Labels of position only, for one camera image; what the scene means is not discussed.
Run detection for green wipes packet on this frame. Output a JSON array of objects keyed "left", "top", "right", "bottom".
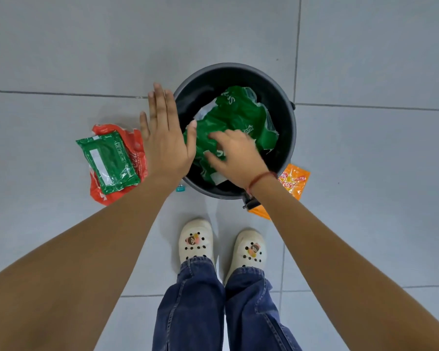
[{"left": 76, "top": 130, "right": 141, "bottom": 195}]

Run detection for white clog shoe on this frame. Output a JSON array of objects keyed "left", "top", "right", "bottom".
[
  {"left": 223, "top": 229, "right": 268, "bottom": 286},
  {"left": 178, "top": 218, "right": 216, "bottom": 272}
]

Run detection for blue jeans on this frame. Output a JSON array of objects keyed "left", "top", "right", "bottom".
[{"left": 152, "top": 256, "right": 303, "bottom": 351}]

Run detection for person's right forearm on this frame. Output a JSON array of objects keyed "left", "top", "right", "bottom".
[{"left": 247, "top": 173, "right": 439, "bottom": 351}]

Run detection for person's left hand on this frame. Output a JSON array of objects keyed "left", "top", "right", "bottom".
[{"left": 139, "top": 83, "right": 198, "bottom": 187}]

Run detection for green plastic bag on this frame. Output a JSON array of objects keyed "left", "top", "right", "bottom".
[{"left": 183, "top": 86, "right": 279, "bottom": 185}]

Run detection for red plastic wrapper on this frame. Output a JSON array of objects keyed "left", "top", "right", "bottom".
[{"left": 89, "top": 124, "right": 148, "bottom": 206}]

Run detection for person's right hand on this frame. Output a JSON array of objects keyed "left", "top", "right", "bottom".
[{"left": 204, "top": 129, "right": 270, "bottom": 189}]

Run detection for person's left forearm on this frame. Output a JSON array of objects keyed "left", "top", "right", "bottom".
[{"left": 0, "top": 175, "right": 186, "bottom": 351}]

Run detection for black plastic bucket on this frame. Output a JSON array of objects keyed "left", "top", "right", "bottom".
[{"left": 173, "top": 62, "right": 297, "bottom": 212}]

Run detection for white left clog shoe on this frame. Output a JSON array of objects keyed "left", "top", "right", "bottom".
[{"left": 178, "top": 218, "right": 216, "bottom": 272}]

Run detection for white right clog shoe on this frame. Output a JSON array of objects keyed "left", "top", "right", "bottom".
[{"left": 223, "top": 229, "right": 268, "bottom": 286}]

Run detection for orange snack packet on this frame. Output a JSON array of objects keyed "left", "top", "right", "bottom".
[{"left": 248, "top": 164, "right": 311, "bottom": 221}]

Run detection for red string bracelet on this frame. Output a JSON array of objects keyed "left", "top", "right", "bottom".
[{"left": 245, "top": 171, "right": 278, "bottom": 197}]

